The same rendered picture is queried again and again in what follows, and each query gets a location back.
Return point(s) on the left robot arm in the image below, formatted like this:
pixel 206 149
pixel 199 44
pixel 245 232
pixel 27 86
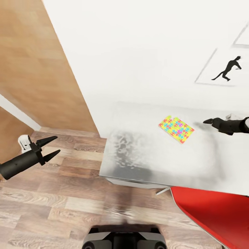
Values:
pixel 31 155

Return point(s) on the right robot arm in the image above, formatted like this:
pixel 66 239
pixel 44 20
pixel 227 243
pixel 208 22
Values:
pixel 232 124

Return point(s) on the desk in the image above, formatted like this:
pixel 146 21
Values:
pixel 138 153

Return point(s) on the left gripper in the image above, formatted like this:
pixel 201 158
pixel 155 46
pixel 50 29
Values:
pixel 34 156

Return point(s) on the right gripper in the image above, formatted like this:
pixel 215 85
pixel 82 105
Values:
pixel 221 125

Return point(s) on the swivel chair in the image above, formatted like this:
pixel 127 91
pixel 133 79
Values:
pixel 223 216

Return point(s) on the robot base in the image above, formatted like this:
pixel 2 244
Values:
pixel 124 240

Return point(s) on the jigsaw puzzle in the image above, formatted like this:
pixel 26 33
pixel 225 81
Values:
pixel 176 128

